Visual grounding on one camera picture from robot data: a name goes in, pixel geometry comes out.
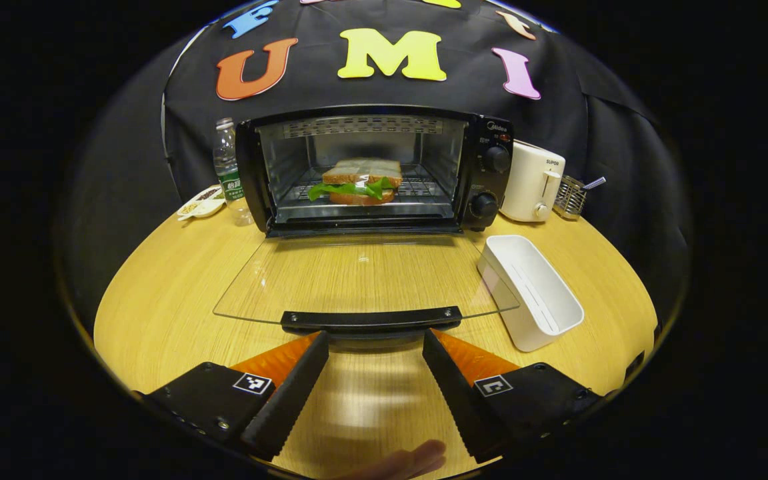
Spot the white toaster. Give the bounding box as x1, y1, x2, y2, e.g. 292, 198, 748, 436
499, 139, 567, 223

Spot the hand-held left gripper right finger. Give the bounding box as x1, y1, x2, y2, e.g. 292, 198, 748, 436
422, 328, 605, 463

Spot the small white snack dish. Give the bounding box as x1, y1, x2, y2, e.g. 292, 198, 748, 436
177, 185, 226, 221

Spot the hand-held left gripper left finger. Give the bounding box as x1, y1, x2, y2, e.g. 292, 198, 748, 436
141, 330, 330, 462

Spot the white plastic container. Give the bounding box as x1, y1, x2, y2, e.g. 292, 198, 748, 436
476, 234, 585, 353

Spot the black backdrop cloth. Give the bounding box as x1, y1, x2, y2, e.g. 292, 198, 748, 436
64, 0, 691, 321

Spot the clear plastic water bottle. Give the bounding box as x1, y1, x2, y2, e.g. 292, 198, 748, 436
213, 117, 255, 227

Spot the lettuce sandwich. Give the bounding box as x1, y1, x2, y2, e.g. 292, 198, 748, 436
307, 157, 403, 206

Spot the small wire mesh basket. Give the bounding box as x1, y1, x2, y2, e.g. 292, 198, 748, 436
553, 175, 588, 221

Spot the black electric oven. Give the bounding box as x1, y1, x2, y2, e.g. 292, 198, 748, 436
213, 103, 520, 342

